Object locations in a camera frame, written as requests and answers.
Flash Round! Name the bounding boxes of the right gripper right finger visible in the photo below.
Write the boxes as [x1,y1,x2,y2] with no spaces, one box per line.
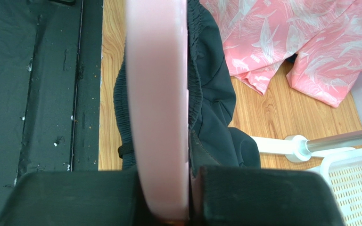
[192,166,344,226]

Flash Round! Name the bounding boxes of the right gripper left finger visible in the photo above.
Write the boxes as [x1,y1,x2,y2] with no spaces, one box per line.
[0,170,150,226]

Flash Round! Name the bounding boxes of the dark navy shorts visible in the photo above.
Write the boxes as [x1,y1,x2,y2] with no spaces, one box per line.
[113,0,262,171]

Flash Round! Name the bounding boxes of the pink plastic hanger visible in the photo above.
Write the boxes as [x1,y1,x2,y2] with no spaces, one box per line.
[125,0,189,221]

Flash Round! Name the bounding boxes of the pink fish print shorts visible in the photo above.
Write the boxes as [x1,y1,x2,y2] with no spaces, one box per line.
[201,0,362,107]

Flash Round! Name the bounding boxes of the metal clothes rack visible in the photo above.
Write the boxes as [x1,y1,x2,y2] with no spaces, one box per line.
[252,130,362,163]

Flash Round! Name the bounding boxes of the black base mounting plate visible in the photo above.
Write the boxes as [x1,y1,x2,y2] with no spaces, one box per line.
[0,0,103,211]

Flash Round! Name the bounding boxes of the white plastic basket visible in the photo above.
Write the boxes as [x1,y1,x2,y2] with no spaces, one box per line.
[310,148,362,226]

